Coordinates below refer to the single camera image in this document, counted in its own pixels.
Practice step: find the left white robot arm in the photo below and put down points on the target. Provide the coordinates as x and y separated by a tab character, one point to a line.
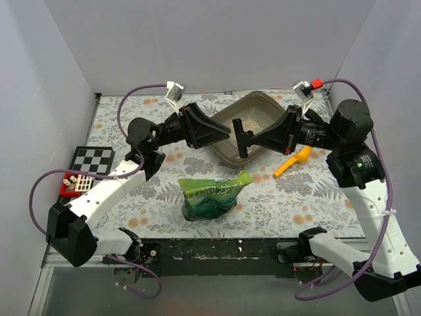
71	228

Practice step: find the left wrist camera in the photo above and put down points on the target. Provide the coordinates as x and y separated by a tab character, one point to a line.
174	93

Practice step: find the green litter bag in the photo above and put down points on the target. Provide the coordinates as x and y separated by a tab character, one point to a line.
210	199

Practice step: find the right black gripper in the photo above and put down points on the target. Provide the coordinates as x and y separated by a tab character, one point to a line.
292	130

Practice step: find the black white checkerboard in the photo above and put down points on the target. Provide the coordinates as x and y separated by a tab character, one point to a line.
93	160

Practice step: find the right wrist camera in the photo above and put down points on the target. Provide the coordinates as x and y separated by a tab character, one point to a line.
306	92

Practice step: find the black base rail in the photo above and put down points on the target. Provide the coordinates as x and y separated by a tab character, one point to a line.
173	257

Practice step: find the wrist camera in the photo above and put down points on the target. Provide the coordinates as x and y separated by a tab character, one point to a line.
174	93
306	92

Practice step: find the yellow plastic scoop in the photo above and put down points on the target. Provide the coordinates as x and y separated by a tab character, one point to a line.
300	157

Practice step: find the red tray with pieces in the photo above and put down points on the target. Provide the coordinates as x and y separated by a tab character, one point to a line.
74	185

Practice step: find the pile of litter grains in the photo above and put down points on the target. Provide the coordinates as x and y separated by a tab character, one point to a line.
249	124

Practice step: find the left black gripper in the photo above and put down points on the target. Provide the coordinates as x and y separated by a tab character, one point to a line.
188	126

